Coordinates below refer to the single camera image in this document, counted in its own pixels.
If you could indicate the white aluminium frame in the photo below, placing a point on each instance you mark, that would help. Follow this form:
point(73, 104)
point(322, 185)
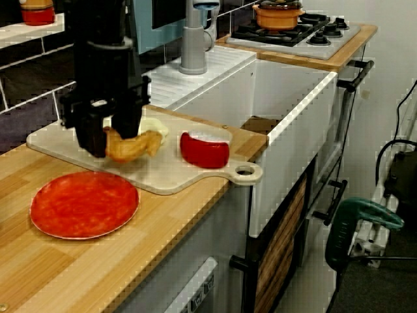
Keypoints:
point(368, 244)

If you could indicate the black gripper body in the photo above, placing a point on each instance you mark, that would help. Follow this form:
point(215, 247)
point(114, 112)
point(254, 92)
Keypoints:
point(104, 75)

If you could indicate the grey toy dishwasher panel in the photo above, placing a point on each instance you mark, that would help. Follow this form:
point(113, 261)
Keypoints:
point(198, 287)

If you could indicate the cream flower-shaped plate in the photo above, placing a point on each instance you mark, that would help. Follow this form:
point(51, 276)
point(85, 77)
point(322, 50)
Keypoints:
point(156, 125)

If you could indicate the grey toy faucet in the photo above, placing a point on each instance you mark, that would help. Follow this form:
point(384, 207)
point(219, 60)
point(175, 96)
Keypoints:
point(193, 49)

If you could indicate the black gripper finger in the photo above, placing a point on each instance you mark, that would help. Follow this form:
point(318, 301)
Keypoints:
point(92, 137)
point(128, 122)

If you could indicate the white toy sink basin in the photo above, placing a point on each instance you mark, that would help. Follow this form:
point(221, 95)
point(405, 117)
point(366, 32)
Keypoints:
point(293, 146)

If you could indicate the orange toy pot with lid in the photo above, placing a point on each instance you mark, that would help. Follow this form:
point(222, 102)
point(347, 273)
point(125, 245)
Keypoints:
point(277, 18)

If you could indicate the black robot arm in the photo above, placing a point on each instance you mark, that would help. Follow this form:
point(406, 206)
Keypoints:
point(97, 19)

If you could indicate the grey and black toy hob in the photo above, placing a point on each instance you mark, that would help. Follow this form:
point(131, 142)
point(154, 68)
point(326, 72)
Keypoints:
point(293, 49)

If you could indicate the black upright post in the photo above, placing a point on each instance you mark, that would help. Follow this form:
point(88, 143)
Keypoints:
point(138, 65)

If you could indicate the red and yellow toy bottle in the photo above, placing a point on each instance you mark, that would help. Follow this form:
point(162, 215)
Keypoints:
point(37, 14)

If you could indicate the red round plate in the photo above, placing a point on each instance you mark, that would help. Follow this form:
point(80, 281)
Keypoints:
point(84, 205)

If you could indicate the brown toy chicken wing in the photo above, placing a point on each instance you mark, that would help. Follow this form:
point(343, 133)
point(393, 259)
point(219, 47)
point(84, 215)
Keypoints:
point(130, 150)

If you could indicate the black stove knob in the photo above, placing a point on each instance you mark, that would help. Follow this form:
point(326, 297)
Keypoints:
point(318, 39)
point(331, 29)
point(340, 23)

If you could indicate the wood-pattern cabinet door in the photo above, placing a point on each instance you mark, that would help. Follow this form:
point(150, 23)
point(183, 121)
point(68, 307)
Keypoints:
point(280, 247)

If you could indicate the black rectangular panel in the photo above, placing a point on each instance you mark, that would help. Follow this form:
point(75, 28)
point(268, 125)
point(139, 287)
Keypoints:
point(166, 13)

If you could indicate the pale wooden cutting board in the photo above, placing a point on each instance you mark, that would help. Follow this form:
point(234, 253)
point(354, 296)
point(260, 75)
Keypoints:
point(163, 176)

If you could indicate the black device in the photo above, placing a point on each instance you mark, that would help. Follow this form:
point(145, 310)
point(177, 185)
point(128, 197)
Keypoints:
point(404, 176)

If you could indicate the white tiled shelf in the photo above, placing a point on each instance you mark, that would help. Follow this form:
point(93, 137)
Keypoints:
point(19, 34)

